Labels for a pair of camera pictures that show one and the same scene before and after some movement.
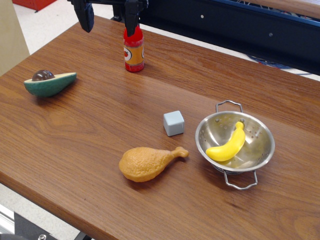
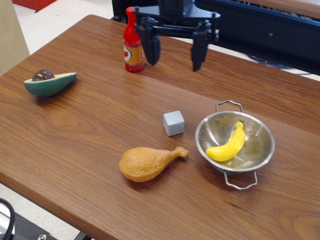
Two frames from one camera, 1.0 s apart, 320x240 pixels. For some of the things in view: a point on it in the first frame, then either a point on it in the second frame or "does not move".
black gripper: (84, 11) → (175, 15)
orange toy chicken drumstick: (142, 164) does not move
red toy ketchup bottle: (133, 51) does not move
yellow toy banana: (231, 148) does not move
